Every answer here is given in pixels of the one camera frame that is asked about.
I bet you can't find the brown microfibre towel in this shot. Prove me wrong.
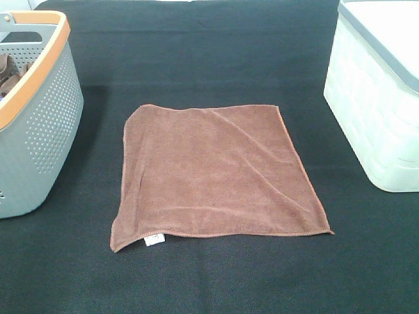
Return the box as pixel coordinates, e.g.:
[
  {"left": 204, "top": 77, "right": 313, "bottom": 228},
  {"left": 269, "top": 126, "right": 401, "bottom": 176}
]
[{"left": 110, "top": 104, "right": 331, "bottom": 252}]

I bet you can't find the white plastic storage box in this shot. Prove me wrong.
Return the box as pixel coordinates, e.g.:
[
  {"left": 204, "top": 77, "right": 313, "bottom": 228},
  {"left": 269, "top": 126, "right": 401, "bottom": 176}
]
[{"left": 323, "top": 1, "right": 418, "bottom": 192}]

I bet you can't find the brown towel in basket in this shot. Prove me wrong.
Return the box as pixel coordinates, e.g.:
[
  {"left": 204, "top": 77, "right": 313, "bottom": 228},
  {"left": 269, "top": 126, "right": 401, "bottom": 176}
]
[{"left": 1, "top": 54, "right": 33, "bottom": 99}]

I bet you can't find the black table mat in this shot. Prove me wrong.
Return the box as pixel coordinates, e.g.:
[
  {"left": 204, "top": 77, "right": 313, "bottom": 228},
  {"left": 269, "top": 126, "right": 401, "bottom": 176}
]
[{"left": 1, "top": 1, "right": 418, "bottom": 313}]

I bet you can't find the grey perforated laundry basket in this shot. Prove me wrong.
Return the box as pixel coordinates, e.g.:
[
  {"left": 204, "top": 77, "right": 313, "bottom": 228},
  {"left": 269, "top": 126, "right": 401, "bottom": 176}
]
[{"left": 1, "top": 10, "right": 84, "bottom": 218}]

